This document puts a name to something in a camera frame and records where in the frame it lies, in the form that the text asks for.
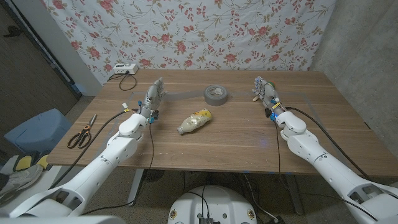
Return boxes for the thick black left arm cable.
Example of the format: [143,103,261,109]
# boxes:
[49,108,139,190]

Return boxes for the white power strip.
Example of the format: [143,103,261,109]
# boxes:
[113,63,139,75]

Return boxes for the small wooden maraca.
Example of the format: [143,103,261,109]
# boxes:
[252,81,276,103]

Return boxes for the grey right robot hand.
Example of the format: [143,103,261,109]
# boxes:
[252,76,285,116]

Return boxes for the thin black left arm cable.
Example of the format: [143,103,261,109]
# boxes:
[81,123,155,216]

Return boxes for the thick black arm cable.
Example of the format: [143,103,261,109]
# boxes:
[285,106,371,181]
[49,108,139,190]

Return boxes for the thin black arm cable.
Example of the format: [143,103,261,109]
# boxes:
[81,123,155,216]
[273,121,379,222]

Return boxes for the black power strip cable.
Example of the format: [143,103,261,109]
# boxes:
[107,70,137,91]

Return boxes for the grey duct tape roll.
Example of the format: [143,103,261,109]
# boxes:
[161,84,229,106]

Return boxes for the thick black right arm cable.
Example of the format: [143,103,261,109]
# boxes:
[285,106,371,181]

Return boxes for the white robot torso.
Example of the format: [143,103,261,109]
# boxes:
[167,185,258,224]

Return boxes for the blue plastic bin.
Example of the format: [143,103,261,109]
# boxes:
[3,108,73,154]

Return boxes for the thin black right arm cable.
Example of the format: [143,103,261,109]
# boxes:
[273,121,379,222]

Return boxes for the grey metal table leg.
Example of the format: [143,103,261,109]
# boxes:
[127,169,146,208]
[284,174,305,216]

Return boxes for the grey sneaker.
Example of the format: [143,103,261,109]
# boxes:
[0,164,44,206]

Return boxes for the black orange handled scissors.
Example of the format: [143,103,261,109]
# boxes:
[67,113,98,149]

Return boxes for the plastic drink bottle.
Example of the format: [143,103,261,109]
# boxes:
[177,108,213,136]

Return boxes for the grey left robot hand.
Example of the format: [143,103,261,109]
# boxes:
[137,77,169,118]

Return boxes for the floral backdrop cloth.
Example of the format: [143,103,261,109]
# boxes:
[40,0,338,86]

